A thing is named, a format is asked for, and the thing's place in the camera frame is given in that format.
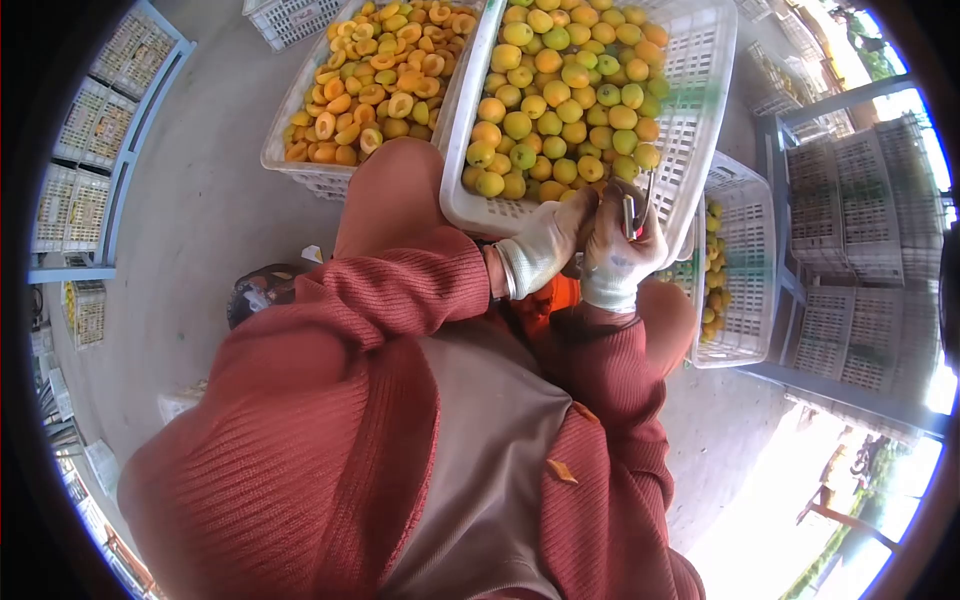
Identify person's right hand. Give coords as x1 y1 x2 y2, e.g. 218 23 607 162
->
579 178 671 314

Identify person's left hand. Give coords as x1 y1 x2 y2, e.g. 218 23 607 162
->
495 187 603 301

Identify person's left fingers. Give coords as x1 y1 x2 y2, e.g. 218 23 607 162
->
551 187 603 260

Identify person's right fingers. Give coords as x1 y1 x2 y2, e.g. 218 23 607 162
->
592 178 669 252

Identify small metal knife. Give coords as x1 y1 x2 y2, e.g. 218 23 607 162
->
621 171 658 243

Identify orange container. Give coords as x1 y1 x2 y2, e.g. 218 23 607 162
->
510 273 583 340

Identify heap of greenish apricots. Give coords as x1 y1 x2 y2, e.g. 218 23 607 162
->
696 198 733 345

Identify pile of whole apricots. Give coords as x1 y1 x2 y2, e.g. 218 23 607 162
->
460 0 673 204

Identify white plastic crate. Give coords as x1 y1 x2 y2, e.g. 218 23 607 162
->
260 0 490 204
438 0 740 262
656 150 778 370
241 0 351 54

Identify stack of white crates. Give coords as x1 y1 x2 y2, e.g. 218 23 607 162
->
738 0 835 145

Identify pile of halved apricots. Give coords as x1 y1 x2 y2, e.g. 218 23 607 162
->
283 0 480 168

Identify blue rack with crates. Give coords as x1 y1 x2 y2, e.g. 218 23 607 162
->
752 75 955 438
28 0 198 285

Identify person's body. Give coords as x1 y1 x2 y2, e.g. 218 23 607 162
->
116 296 708 600

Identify dark round object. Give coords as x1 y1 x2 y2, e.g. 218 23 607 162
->
226 262 313 331

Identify small white crate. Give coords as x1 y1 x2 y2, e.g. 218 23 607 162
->
62 279 108 352

